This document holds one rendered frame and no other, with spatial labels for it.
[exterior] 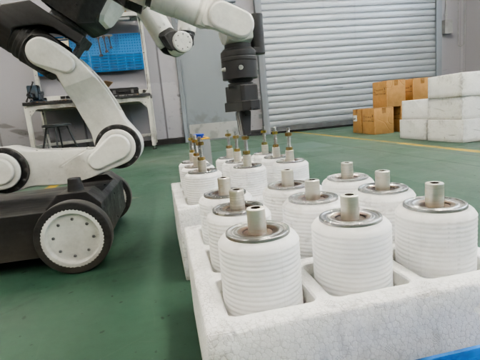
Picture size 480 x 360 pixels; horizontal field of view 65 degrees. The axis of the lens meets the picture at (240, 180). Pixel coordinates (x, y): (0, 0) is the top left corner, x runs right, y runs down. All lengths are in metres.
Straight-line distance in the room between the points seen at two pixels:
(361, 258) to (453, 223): 0.12
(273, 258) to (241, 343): 0.09
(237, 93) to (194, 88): 5.17
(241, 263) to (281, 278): 0.05
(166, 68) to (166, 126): 0.87
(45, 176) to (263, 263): 1.03
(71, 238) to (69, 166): 0.28
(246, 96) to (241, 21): 0.17
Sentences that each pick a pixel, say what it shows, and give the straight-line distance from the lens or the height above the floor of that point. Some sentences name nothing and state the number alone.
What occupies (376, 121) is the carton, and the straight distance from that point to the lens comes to 4.67.
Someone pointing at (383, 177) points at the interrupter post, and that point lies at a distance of 0.63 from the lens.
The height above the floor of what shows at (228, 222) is 0.24.
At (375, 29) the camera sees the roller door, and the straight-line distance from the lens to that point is 7.05.
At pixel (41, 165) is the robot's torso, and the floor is 0.28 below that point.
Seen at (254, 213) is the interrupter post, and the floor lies 0.28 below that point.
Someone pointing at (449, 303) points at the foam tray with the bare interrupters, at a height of 0.16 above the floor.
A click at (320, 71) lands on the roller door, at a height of 0.94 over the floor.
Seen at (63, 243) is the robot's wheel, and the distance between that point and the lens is 1.14.
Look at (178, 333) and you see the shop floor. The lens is 0.76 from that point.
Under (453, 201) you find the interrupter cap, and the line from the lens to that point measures 0.56.
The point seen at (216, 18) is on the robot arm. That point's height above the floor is 0.61.
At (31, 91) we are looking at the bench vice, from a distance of 5.54.
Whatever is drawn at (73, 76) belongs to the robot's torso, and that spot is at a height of 0.54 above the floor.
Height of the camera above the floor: 0.39
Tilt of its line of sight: 10 degrees down
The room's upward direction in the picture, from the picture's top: 5 degrees counter-clockwise
